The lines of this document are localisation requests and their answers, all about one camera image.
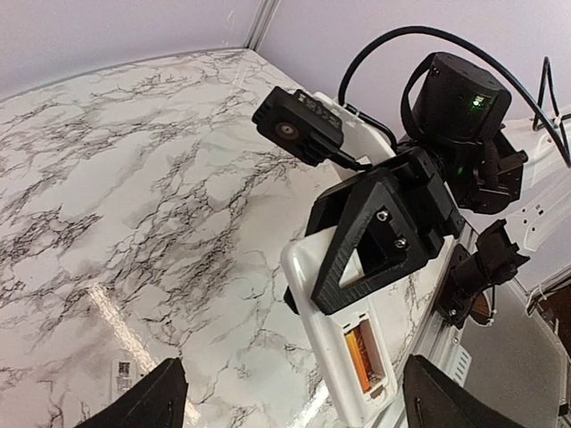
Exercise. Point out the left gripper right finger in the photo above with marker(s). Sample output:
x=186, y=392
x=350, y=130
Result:
x=433, y=399

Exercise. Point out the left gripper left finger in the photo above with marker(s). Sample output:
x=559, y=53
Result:
x=157, y=400

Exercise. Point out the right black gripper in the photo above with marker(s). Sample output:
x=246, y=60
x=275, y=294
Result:
x=385, y=227

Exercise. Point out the white remote control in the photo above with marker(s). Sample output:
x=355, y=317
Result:
x=301, y=260

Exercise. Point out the orange battery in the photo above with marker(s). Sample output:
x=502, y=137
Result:
x=360, y=359

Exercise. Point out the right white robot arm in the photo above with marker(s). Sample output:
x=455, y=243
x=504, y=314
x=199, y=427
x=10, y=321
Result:
x=457, y=118

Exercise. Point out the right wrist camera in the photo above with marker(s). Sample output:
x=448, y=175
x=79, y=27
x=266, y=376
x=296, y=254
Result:
x=314, y=128

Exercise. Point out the front aluminium rail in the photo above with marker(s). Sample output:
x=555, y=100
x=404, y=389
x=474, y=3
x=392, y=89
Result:
x=517, y=365

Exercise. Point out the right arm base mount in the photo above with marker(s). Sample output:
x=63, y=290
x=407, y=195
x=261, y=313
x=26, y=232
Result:
x=495, y=262

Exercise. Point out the right aluminium frame post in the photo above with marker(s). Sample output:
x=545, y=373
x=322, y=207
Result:
x=260, y=24

